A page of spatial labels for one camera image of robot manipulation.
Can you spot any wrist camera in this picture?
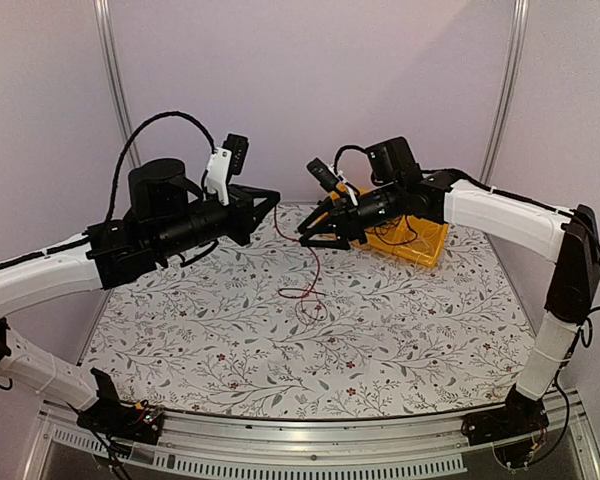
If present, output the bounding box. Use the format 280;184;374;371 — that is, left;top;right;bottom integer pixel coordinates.
202;133;249;206
306;158;360;206

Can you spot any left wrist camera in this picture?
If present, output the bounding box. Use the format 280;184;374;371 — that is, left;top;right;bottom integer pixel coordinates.
202;133;249;206

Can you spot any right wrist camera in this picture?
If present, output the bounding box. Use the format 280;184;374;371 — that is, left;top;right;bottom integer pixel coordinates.
306;158;360;206

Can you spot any floral table mat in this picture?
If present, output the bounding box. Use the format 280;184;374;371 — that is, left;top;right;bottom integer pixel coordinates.
83;205;534;419

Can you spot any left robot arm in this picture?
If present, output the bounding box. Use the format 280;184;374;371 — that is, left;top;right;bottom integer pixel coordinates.
0;155;280;434

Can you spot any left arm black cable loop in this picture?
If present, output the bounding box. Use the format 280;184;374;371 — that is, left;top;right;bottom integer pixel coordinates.
104;110;216;224

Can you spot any right aluminium frame post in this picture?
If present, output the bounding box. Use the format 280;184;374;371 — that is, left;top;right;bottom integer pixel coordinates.
479;0;530;184

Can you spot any left aluminium frame post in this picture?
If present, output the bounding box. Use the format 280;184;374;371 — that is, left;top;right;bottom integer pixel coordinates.
93;0;133;141

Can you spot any yellow three-compartment bin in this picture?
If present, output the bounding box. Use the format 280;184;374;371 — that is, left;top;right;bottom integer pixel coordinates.
324;187;451;270

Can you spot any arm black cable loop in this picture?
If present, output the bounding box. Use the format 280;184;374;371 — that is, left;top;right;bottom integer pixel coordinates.
104;110;216;224
332;144;369;174

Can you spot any aluminium front rail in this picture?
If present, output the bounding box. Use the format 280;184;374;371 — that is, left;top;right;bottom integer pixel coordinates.
22;387;600;480

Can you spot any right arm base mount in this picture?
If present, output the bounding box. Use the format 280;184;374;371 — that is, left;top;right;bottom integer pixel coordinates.
460;387;549;469

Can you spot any aluminium frame post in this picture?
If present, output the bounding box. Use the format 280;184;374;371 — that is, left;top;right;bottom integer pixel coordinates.
93;0;133;141
479;0;530;184

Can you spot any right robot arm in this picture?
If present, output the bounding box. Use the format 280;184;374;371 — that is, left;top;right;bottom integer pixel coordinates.
298;136;600;436

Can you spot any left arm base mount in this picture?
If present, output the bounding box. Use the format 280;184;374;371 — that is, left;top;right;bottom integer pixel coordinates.
77;368;165;445

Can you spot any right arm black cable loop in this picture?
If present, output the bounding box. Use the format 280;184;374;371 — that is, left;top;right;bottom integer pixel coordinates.
332;144;369;174

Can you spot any red cable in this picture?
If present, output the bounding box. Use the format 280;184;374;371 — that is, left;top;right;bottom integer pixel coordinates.
273;204;329;326

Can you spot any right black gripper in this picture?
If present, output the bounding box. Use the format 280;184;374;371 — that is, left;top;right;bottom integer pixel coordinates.
299;181;404;250

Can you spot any white cable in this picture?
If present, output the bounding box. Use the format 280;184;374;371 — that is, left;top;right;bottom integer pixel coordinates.
399;222;444;264

